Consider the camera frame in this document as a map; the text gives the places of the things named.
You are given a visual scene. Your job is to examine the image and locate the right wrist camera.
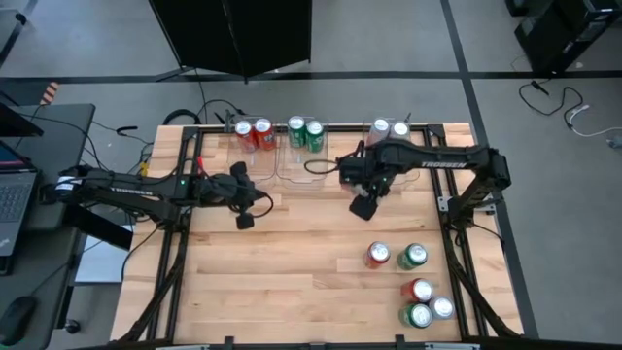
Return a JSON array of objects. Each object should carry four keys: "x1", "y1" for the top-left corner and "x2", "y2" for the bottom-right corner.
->
[{"x1": 336, "y1": 156, "x2": 364, "y2": 185}]

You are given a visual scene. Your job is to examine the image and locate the black floor cable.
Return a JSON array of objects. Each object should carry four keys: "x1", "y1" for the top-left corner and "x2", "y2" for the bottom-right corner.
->
[{"x1": 517, "y1": 79, "x2": 585, "y2": 128}]

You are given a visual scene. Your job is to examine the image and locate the black camera cable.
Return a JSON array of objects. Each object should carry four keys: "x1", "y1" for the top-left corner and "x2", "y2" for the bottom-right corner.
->
[{"x1": 303, "y1": 157, "x2": 341, "y2": 176}]

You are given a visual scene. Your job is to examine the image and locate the black folding screen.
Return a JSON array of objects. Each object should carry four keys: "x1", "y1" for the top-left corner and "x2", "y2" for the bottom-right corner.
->
[{"x1": 148, "y1": 0, "x2": 313, "y2": 84}]

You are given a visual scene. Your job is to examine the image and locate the black aluminium frame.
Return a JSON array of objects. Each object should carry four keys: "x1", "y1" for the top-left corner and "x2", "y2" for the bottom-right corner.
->
[{"x1": 116, "y1": 123, "x2": 524, "y2": 350}]

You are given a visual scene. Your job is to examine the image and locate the clear plastic bin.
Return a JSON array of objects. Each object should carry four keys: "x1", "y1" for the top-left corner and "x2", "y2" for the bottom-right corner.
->
[
  {"x1": 225, "y1": 116, "x2": 282, "y2": 191},
  {"x1": 276, "y1": 115, "x2": 332, "y2": 191},
  {"x1": 362, "y1": 117, "x2": 422, "y2": 190}
]

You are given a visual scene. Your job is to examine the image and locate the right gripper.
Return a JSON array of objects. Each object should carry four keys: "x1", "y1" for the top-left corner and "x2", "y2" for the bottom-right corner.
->
[{"x1": 348, "y1": 154, "x2": 396, "y2": 222}]

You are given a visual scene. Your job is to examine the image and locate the red Fanta can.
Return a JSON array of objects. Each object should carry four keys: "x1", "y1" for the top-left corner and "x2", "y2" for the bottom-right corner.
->
[
  {"x1": 363, "y1": 240, "x2": 393, "y2": 270},
  {"x1": 253, "y1": 117, "x2": 277, "y2": 152},
  {"x1": 399, "y1": 277, "x2": 435, "y2": 304},
  {"x1": 233, "y1": 119, "x2": 258, "y2": 155}
]

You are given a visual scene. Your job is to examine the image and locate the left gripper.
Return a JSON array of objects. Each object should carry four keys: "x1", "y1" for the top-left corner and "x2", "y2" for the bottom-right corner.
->
[{"x1": 196, "y1": 160, "x2": 259, "y2": 231}]

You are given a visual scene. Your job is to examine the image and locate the orange black striped marker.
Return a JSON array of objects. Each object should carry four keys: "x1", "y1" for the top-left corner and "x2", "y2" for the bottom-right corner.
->
[{"x1": 39, "y1": 81, "x2": 60, "y2": 107}]

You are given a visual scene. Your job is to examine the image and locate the grey laptop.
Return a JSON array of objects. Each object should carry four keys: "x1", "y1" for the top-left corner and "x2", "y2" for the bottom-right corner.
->
[{"x1": 0, "y1": 140, "x2": 40, "y2": 273}]

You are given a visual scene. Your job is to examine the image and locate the black computer mouse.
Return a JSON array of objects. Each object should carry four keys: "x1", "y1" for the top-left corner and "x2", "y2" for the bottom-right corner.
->
[{"x1": 0, "y1": 295, "x2": 38, "y2": 347}]

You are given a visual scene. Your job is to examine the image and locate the black cable coil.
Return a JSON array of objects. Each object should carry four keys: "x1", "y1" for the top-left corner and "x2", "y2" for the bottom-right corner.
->
[{"x1": 161, "y1": 107, "x2": 203, "y2": 126}]

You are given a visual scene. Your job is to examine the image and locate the white sheet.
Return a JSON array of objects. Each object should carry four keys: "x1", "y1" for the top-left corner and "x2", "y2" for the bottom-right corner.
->
[{"x1": 74, "y1": 223, "x2": 136, "y2": 284}]

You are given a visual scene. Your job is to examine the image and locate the black monitor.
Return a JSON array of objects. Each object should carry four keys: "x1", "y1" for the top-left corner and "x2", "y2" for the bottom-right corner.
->
[{"x1": 0, "y1": 104, "x2": 45, "y2": 138}]

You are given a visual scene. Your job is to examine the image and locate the black computer tower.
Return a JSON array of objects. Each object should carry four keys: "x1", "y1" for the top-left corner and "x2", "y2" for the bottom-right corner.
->
[{"x1": 513, "y1": 0, "x2": 622, "y2": 75}]

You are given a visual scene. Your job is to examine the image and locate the dark office desk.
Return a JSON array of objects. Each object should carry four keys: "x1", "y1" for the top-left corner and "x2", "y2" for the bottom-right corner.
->
[{"x1": 0, "y1": 103, "x2": 97, "y2": 350}]

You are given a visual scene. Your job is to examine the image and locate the green Sprite can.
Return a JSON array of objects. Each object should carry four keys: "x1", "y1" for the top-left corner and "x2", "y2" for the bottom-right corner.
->
[
  {"x1": 304, "y1": 120, "x2": 326, "y2": 155},
  {"x1": 396, "y1": 242, "x2": 430, "y2": 271},
  {"x1": 398, "y1": 302, "x2": 434, "y2": 330},
  {"x1": 286, "y1": 115, "x2": 307, "y2": 150}
]

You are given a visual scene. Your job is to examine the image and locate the white floor cable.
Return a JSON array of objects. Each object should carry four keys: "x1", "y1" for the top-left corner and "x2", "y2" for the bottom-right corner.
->
[{"x1": 565, "y1": 103, "x2": 622, "y2": 140}]

